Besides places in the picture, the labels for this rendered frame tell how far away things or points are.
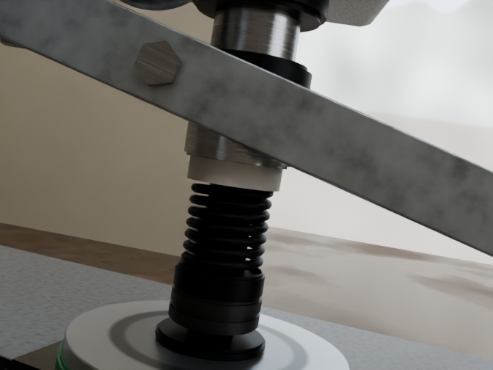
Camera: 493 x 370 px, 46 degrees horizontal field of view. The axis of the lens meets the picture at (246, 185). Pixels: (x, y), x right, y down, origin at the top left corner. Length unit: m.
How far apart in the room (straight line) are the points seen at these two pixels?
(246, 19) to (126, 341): 0.24
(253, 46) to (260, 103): 0.05
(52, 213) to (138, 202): 0.90
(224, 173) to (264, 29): 0.10
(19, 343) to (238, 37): 0.29
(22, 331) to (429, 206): 0.34
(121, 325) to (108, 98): 5.33
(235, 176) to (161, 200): 5.13
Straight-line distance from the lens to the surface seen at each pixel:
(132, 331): 0.46
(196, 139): 0.41
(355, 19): 0.53
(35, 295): 0.63
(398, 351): 0.62
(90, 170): 5.81
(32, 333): 0.52
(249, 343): 0.44
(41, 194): 6.06
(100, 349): 0.42
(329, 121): 0.38
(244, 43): 0.41
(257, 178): 0.41
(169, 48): 0.38
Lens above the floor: 1.04
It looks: 3 degrees down
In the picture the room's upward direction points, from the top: 9 degrees clockwise
